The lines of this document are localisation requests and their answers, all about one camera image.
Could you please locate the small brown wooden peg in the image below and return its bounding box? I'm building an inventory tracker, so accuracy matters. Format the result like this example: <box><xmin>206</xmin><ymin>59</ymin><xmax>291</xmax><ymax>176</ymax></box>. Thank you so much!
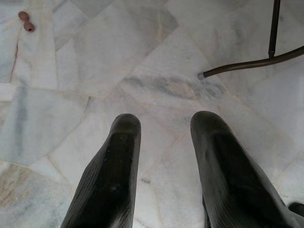
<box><xmin>18</xmin><ymin>10</ymin><xmax>36</xmax><ymax>32</ymax></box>

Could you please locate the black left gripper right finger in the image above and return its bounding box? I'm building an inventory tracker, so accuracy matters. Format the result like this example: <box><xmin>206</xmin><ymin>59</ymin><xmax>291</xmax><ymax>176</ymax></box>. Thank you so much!
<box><xmin>190</xmin><ymin>110</ymin><xmax>300</xmax><ymax>228</ymax></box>

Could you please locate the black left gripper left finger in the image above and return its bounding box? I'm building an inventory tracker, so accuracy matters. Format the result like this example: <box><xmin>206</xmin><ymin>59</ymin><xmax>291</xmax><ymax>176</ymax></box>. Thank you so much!
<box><xmin>60</xmin><ymin>113</ymin><xmax>142</xmax><ymax>228</ymax></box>

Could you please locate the black robot foot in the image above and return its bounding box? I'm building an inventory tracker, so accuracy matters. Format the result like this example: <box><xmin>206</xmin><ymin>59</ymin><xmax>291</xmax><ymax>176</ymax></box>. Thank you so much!
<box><xmin>288</xmin><ymin>201</ymin><xmax>304</xmax><ymax>218</ymax></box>

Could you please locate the brown metal chair leg frame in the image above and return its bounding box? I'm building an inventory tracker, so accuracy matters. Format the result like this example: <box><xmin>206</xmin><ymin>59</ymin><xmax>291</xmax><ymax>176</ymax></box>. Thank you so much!
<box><xmin>197</xmin><ymin>0</ymin><xmax>304</xmax><ymax>79</ymax></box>

